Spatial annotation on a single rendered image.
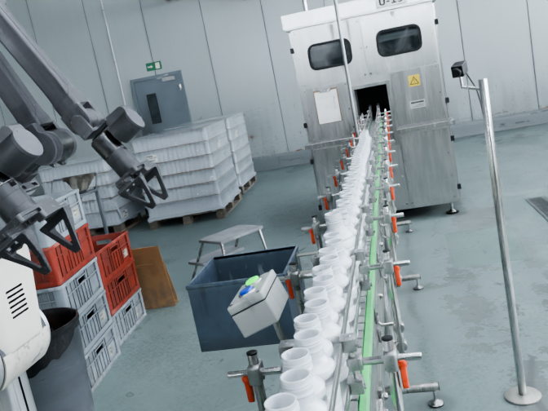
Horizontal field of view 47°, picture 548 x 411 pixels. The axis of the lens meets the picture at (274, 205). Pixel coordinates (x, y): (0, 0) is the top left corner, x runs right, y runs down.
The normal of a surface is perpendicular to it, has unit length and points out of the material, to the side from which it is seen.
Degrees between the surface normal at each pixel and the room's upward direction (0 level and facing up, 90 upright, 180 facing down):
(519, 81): 90
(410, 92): 90
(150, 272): 102
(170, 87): 90
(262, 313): 90
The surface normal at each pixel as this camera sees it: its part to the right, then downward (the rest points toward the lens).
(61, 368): 0.76, 0.04
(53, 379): 0.60, 0.10
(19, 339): 0.97, -0.14
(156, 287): -0.11, 0.36
